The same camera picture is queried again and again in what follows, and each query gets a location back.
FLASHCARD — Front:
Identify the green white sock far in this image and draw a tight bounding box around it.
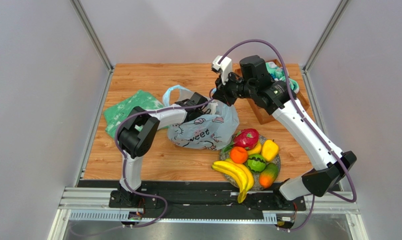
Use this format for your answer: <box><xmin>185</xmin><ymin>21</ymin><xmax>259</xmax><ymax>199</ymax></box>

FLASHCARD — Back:
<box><xmin>265</xmin><ymin>61</ymin><xmax>287</xmax><ymax>81</ymax></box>

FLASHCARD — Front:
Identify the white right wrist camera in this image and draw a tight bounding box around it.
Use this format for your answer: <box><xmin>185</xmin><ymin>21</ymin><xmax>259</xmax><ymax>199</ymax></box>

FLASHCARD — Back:
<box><xmin>211</xmin><ymin>55</ymin><xmax>233</xmax><ymax>85</ymax></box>

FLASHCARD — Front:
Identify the green white cloth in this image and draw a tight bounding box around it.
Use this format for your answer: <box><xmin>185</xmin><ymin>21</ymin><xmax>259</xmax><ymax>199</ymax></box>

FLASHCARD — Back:
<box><xmin>103</xmin><ymin>90</ymin><xmax>170</xmax><ymax>139</ymax></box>

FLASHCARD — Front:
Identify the orange fake fruit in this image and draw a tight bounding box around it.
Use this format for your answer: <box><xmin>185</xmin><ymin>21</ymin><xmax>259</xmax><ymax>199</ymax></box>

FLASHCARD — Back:
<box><xmin>229</xmin><ymin>146</ymin><xmax>249</xmax><ymax>164</ymax></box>

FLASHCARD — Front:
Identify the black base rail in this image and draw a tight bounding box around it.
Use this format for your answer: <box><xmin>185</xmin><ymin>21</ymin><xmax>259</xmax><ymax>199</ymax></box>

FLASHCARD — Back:
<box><xmin>108</xmin><ymin>180</ymin><xmax>307</xmax><ymax>221</ymax></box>

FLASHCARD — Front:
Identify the light blue plastic bag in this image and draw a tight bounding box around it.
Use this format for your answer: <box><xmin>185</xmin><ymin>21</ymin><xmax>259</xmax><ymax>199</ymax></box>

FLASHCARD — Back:
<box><xmin>167</xmin><ymin>100</ymin><xmax>240</xmax><ymax>151</ymax></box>

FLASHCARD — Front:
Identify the green fake watermelon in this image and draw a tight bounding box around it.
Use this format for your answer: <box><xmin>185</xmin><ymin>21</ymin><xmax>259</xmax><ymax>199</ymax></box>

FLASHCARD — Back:
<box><xmin>245</xmin><ymin>154</ymin><xmax>267</xmax><ymax>173</ymax></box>

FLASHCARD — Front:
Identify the red fake dragon fruit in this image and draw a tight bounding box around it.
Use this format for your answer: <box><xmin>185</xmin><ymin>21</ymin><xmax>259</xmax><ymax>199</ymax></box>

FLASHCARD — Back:
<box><xmin>221</xmin><ymin>128</ymin><xmax>259</xmax><ymax>153</ymax></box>

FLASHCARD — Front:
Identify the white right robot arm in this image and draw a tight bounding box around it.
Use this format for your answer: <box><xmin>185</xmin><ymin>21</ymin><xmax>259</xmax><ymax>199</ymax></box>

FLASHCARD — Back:
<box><xmin>211</xmin><ymin>55</ymin><xmax>357</xmax><ymax>201</ymax></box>

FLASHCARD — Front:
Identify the green white sock near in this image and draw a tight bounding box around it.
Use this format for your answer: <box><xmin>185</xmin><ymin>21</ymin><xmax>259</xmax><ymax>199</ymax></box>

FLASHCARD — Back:
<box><xmin>289</xmin><ymin>78</ymin><xmax>300</xmax><ymax>94</ymax></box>

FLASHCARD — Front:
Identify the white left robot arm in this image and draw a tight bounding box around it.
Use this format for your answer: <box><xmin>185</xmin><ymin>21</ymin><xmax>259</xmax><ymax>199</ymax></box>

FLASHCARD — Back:
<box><xmin>109</xmin><ymin>92</ymin><xmax>211</xmax><ymax>208</ymax></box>

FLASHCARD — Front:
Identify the yellow fake banana bunch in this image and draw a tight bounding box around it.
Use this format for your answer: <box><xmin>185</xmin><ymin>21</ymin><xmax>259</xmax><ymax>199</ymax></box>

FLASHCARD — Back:
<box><xmin>211</xmin><ymin>159</ymin><xmax>255</xmax><ymax>204</ymax></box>

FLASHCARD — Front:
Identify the green white sock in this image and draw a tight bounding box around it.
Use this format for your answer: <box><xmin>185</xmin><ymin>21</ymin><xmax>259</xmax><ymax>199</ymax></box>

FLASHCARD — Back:
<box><xmin>289</xmin><ymin>78</ymin><xmax>300</xmax><ymax>94</ymax></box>
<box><xmin>265</xmin><ymin>61</ymin><xmax>287</xmax><ymax>81</ymax></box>

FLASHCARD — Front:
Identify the yellow fake bell pepper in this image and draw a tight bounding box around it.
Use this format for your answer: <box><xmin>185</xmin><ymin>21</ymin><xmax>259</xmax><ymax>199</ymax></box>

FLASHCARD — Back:
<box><xmin>260</xmin><ymin>139</ymin><xmax>280</xmax><ymax>162</ymax></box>

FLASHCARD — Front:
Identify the green fake mango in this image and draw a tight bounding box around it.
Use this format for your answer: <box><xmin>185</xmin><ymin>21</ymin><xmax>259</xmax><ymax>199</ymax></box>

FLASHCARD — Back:
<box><xmin>258</xmin><ymin>162</ymin><xmax>280</xmax><ymax>188</ymax></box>

